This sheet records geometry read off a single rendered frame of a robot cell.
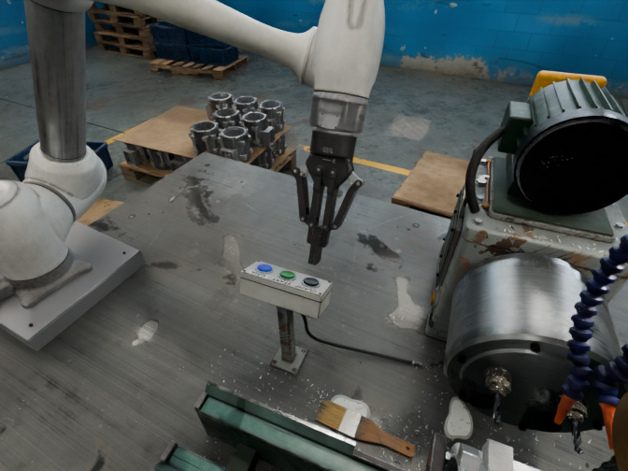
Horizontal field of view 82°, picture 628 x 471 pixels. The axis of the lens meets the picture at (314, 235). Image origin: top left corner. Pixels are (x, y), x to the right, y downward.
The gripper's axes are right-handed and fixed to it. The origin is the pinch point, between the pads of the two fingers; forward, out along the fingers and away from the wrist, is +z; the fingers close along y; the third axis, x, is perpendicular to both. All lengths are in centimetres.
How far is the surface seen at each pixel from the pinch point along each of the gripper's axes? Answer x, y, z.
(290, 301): -3.4, -2.5, 11.1
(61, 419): -19, -44, 45
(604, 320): -0.3, 45.7, -0.2
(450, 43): 515, -9, -143
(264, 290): -3.4, -8.1, 10.4
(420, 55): 526, -47, -126
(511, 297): -1.7, 32.8, -0.4
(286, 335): 3.1, -4.5, 23.3
